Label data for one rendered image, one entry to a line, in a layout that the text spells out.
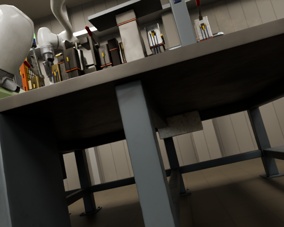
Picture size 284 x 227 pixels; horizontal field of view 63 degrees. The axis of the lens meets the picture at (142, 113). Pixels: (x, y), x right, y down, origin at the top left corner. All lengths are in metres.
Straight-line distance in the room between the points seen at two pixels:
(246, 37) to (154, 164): 0.40
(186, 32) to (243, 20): 2.84
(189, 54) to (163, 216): 0.42
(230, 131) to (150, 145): 2.90
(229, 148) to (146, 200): 2.89
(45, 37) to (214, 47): 1.42
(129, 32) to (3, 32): 0.55
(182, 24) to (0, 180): 0.94
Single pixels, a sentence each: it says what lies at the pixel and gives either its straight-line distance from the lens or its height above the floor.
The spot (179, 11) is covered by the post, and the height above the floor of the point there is 1.05.
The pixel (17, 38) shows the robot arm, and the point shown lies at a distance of 0.95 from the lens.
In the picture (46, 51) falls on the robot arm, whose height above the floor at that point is 1.28.
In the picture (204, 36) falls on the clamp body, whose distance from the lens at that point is 1.31.
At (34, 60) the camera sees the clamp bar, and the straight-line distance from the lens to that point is 1.68.
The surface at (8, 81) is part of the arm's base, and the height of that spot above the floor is 0.81.
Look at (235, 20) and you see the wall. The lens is 3.92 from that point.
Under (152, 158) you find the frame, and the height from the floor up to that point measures 0.43.
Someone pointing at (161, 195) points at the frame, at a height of 0.34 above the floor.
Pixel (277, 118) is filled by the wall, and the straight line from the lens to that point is 3.67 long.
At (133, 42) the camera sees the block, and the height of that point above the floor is 0.98.
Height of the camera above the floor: 0.47
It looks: 8 degrees up
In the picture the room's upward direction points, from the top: 13 degrees counter-clockwise
